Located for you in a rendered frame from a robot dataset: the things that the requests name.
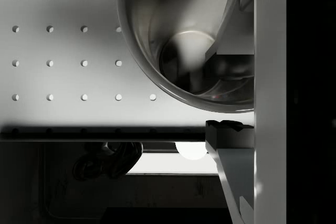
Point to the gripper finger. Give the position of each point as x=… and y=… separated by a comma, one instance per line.
x=233, y=161
x=233, y=37

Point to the black mug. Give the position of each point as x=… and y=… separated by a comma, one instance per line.
x=141, y=40

